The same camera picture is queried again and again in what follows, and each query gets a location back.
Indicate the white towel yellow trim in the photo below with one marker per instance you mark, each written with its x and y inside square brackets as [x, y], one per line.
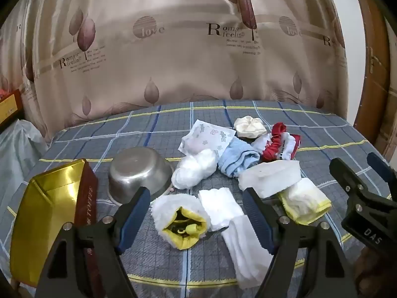
[304, 198]

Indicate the beige leaf print curtain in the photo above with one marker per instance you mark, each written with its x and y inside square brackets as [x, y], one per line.
[186, 68]

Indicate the wooden door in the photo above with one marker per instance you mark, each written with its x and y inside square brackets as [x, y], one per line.
[372, 83]

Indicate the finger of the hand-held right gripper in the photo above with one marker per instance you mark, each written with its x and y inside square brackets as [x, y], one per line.
[383, 169]
[344, 173]

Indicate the white foam block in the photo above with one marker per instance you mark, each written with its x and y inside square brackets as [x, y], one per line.
[269, 173]

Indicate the large orange cardboard box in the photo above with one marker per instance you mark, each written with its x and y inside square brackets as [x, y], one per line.
[11, 108]

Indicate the cream scrunchie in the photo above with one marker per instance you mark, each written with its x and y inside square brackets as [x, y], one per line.
[249, 125]

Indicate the printed white packet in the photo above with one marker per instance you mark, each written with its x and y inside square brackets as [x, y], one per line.
[201, 136]

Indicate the long white cloth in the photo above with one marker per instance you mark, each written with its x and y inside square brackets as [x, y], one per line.
[245, 248]

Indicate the red tin box gold interior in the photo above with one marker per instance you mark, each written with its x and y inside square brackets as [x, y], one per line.
[46, 198]

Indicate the light blue towel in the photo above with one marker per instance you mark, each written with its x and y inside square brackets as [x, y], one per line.
[235, 158]

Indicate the white fluffy slipper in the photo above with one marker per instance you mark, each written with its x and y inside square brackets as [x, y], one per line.
[167, 208]

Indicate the stainless steel bowl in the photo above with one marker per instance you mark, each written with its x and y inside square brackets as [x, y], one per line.
[136, 170]

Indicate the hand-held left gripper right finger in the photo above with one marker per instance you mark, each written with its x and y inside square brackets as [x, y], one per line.
[257, 214]

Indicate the red and white garment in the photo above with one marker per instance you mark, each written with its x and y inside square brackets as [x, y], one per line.
[273, 149]

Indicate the white plastic bag bundle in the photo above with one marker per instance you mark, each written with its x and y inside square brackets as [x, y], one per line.
[192, 167]

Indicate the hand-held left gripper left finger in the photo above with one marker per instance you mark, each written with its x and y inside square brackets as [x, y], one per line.
[133, 214]

